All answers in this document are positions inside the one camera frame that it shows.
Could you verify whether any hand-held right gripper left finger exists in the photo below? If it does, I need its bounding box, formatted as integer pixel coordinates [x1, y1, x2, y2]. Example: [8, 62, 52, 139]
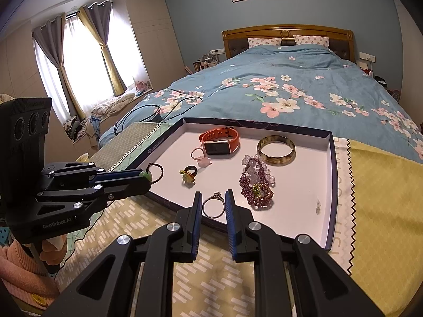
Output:
[49, 191, 203, 317]

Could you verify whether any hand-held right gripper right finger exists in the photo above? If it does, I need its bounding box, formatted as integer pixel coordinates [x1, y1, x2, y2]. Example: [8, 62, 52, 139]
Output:
[225, 189, 386, 317]

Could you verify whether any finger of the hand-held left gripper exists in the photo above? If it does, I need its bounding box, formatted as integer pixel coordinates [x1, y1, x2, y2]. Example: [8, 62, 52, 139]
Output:
[88, 168, 150, 186]
[98, 176, 152, 202]

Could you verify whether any green bead brown band ring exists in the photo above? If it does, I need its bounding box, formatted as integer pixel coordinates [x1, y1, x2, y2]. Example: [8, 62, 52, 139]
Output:
[140, 163, 165, 185]

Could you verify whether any silver ring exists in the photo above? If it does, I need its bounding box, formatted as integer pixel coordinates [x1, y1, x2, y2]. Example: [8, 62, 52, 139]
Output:
[201, 192, 227, 219]

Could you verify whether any maroon beaded bracelet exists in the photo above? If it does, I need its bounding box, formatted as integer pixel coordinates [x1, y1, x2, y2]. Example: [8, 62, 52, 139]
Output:
[239, 158, 275, 211]

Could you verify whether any green stone gold ring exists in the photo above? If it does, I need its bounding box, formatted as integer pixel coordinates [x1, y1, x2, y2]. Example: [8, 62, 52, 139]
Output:
[252, 183, 271, 203]

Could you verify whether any green bead yellow band ring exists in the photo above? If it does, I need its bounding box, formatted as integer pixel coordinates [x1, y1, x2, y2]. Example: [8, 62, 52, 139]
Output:
[179, 166, 198, 185]

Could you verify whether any pink flower ring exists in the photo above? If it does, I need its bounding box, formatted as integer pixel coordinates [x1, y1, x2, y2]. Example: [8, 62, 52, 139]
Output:
[191, 147, 212, 169]

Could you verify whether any clear crystal bead bracelet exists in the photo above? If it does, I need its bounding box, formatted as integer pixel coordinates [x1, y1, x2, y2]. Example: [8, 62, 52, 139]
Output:
[242, 154, 277, 187]

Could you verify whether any dark blue cardboard box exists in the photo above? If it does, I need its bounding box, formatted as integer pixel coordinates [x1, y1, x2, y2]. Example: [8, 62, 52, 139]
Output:
[127, 117, 333, 251]

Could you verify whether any person's left forearm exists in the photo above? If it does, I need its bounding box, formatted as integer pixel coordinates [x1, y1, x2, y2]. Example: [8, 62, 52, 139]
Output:
[0, 238, 62, 307]

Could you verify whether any person's left hand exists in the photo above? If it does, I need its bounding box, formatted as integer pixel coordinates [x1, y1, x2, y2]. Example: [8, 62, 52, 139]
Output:
[40, 233, 67, 262]

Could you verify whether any pile of mixed clothes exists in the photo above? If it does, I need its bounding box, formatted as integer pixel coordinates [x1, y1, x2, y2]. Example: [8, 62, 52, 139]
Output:
[63, 115, 103, 142]

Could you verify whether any crumpled white blanket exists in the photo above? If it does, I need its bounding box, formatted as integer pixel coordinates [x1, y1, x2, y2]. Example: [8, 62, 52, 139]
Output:
[91, 92, 136, 118]

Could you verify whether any orange smartwatch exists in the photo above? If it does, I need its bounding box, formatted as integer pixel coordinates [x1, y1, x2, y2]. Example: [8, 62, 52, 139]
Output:
[199, 126, 239, 155]

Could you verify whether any tortoiseshell bangle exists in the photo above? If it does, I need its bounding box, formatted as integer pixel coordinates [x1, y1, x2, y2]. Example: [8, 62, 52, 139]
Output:
[257, 135, 296, 166]

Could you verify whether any bright window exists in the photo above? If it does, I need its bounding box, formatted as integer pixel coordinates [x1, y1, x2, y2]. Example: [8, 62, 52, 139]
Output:
[36, 7, 146, 119]

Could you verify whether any grey and gold curtain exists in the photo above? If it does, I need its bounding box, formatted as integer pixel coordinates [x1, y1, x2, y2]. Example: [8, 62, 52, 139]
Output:
[31, 12, 86, 123]
[77, 0, 128, 96]

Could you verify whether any nightstand clutter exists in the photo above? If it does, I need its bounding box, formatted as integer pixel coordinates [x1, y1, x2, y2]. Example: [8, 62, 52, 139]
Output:
[193, 53, 220, 71]

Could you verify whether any green yellow patterned blanket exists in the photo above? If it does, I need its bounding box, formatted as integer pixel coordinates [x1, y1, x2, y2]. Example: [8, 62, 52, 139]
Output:
[56, 122, 423, 317]

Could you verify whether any blue floral duvet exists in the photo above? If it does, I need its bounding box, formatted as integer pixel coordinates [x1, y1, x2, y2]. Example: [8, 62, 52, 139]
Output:
[97, 44, 423, 164]

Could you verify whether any dotted white pillow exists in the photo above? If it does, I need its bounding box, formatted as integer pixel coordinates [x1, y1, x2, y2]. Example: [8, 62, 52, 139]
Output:
[248, 37, 282, 48]
[293, 35, 330, 47]

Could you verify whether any wooden headboard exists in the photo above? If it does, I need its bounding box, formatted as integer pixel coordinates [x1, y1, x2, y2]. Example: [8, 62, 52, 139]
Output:
[221, 24, 356, 63]

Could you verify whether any bedside table clutter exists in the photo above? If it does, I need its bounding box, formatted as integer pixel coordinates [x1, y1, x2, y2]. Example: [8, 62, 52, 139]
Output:
[362, 59, 402, 103]

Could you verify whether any black cable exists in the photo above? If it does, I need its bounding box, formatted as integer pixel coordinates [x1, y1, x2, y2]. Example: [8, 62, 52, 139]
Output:
[114, 96, 204, 136]

